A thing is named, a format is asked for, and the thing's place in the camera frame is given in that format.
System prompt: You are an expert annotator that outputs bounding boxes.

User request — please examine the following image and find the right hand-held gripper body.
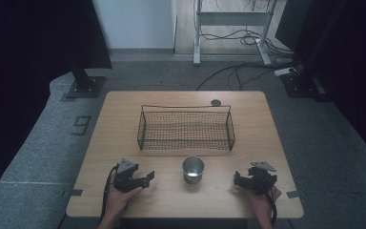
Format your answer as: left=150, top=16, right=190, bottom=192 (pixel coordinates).
left=247, top=160, right=278, bottom=196

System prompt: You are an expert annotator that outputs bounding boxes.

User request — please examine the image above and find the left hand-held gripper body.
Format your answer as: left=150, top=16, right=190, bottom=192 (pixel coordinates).
left=112, top=157, right=141, bottom=194

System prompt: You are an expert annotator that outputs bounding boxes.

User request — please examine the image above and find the person's left hand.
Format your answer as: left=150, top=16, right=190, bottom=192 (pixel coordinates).
left=105, top=181, right=144, bottom=221

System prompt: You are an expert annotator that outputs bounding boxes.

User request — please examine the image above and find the person's right hand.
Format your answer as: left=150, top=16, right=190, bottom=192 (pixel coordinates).
left=241, top=185, right=282, bottom=221

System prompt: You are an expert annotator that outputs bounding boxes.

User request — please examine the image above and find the metal cup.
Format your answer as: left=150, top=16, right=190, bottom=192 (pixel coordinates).
left=181, top=155, right=206, bottom=185

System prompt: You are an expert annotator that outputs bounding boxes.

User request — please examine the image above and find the white power strip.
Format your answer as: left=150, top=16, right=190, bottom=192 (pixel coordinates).
left=273, top=66, right=297, bottom=77

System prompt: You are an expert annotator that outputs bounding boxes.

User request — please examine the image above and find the dark curtain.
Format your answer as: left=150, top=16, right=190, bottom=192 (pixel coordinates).
left=274, top=0, right=366, bottom=160
left=0, top=0, right=113, bottom=211

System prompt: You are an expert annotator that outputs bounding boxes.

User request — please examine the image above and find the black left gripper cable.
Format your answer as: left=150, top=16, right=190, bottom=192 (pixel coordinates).
left=100, top=164, right=121, bottom=221

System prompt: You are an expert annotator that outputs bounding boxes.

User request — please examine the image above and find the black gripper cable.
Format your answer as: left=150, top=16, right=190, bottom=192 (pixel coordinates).
left=262, top=185, right=278, bottom=227
left=100, top=164, right=121, bottom=221

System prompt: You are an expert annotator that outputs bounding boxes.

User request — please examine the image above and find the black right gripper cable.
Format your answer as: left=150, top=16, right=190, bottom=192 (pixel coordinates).
left=262, top=185, right=278, bottom=227

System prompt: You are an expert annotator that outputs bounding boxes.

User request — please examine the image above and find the black wire mesh basket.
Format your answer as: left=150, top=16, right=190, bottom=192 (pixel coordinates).
left=136, top=104, right=236, bottom=152

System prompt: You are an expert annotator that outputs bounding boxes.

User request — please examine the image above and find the black stand with base plate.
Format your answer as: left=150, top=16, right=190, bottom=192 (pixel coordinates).
left=280, top=0, right=351, bottom=100
left=65, top=60, right=108, bottom=99

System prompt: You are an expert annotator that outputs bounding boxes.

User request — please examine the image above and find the black floor cable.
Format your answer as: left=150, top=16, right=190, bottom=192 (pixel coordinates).
left=195, top=62, right=299, bottom=92

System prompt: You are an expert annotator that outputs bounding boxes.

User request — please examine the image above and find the tangle of black floor cables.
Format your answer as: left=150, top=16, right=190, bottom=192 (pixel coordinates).
left=199, top=28, right=296, bottom=60

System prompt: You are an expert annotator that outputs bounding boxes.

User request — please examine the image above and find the white metal desk frame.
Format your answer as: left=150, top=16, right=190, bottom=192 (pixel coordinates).
left=193, top=0, right=273, bottom=67

